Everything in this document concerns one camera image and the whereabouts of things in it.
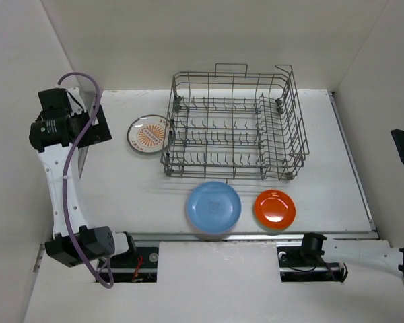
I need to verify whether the grey wire dish rack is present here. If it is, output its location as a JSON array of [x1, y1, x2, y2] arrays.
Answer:
[[160, 63, 309, 181]]

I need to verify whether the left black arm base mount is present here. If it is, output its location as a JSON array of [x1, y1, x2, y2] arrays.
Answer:
[[110, 245, 159, 283]]

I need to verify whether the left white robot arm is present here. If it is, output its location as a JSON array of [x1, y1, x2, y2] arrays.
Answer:
[[29, 87, 137, 267]]

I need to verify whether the white plate brown floral pattern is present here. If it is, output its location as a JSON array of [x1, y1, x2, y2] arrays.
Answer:
[[126, 114, 175, 155]]

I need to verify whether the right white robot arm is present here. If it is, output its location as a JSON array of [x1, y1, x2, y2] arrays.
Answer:
[[298, 129, 404, 279]]

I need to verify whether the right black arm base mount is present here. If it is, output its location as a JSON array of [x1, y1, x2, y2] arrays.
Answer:
[[277, 246, 349, 283]]

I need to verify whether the blue plate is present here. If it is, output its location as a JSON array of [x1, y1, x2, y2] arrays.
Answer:
[[185, 181, 242, 235]]

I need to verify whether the pink plate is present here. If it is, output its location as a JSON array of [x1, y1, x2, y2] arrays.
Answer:
[[191, 228, 233, 242]]

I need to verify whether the small orange plate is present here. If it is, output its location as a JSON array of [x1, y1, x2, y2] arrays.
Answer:
[[253, 190, 296, 214]]

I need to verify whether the small green plate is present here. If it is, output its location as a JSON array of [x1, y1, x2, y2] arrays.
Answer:
[[255, 213, 296, 230]]

